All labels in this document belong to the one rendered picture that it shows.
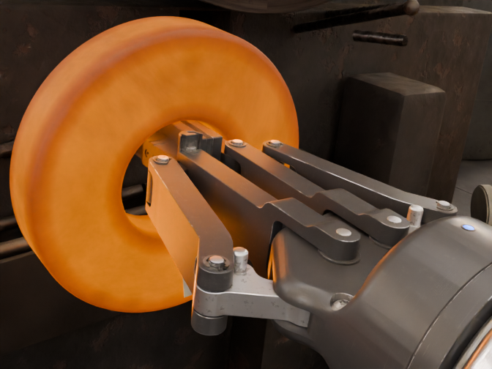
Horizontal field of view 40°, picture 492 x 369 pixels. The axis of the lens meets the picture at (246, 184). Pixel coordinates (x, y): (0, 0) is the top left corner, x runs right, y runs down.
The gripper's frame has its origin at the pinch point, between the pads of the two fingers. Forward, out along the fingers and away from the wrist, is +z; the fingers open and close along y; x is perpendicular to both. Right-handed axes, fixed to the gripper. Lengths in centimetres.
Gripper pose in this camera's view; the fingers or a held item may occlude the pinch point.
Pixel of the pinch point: (170, 141)
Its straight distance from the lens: 34.9
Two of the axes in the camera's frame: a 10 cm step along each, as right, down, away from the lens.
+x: 1.2, -9.1, -4.0
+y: 8.1, -1.4, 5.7
